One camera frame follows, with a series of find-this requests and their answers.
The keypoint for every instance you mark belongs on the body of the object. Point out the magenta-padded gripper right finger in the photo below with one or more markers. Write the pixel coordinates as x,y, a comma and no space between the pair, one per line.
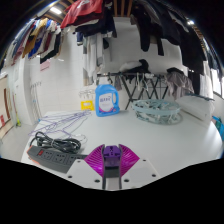
128,160

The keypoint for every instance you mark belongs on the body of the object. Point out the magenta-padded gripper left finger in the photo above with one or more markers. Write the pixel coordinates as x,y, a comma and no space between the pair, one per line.
95,160

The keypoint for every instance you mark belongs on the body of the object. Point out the yellow plastic stool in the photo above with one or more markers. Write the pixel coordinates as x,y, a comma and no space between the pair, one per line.
87,105

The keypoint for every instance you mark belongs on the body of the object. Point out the blue detergent bottle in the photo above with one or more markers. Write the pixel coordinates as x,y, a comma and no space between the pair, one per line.
106,101

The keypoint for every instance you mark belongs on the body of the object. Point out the white peg hanger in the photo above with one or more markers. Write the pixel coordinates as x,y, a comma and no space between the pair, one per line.
87,94

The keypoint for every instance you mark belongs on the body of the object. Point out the black folding drying rack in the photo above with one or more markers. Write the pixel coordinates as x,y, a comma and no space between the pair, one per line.
140,85

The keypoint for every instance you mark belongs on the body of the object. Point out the white pillow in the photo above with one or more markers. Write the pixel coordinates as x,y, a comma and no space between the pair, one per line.
196,107

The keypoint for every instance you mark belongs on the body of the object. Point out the broom with green head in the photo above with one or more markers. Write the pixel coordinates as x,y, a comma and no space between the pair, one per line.
17,121

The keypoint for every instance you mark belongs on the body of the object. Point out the grey garment on rack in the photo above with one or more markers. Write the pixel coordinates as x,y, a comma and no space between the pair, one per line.
180,83

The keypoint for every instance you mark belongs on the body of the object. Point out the white and black garment pile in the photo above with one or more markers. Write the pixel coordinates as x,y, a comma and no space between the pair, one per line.
133,66

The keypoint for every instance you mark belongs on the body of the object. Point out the teal bottles group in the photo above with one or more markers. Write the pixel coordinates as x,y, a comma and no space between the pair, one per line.
220,126

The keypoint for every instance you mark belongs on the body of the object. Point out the white hanging garment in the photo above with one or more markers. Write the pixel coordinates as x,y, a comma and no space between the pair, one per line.
91,56

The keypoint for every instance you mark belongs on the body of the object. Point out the dark hanging clothes row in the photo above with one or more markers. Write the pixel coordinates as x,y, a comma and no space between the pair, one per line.
186,43

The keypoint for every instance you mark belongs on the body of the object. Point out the colourful hanging clothes row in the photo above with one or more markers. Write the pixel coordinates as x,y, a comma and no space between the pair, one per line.
35,40

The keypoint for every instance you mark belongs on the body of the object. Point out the red hanging jersey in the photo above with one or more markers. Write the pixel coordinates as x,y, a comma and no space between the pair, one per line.
83,11

